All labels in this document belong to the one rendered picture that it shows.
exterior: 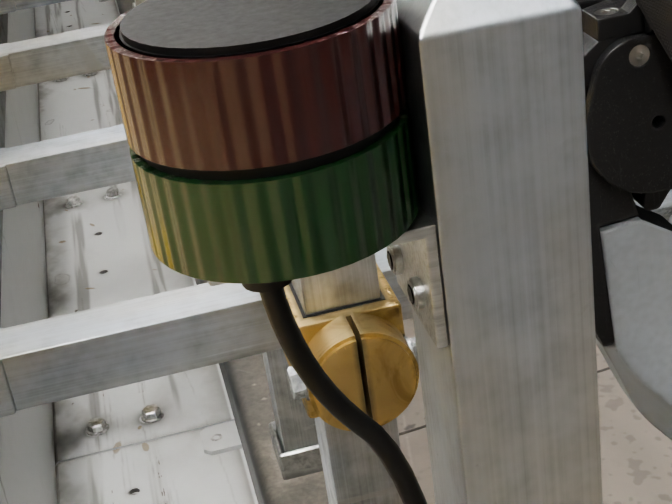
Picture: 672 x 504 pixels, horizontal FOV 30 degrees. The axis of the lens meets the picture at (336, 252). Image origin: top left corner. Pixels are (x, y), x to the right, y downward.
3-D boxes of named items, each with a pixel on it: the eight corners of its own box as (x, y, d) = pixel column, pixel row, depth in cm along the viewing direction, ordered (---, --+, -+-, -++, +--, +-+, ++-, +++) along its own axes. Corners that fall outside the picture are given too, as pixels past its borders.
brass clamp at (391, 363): (364, 282, 68) (353, 199, 66) (437, 416, 57) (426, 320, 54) (254, 308, 68) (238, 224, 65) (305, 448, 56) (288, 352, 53)
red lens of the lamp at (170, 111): (367, 44, 30) (356, -47, 29) (443, 130, 24) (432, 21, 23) (116, 95, 29) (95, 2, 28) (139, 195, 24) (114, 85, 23)
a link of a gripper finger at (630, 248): (623, 363, 45) (615, 127, 41) (701, 455, 40) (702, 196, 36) (541, 383, 45) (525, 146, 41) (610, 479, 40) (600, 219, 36)
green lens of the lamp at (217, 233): (379, 142, 31) (369, 56, 30) (454, 243, 26) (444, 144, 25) (138, 193, 30) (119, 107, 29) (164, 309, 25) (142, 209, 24)
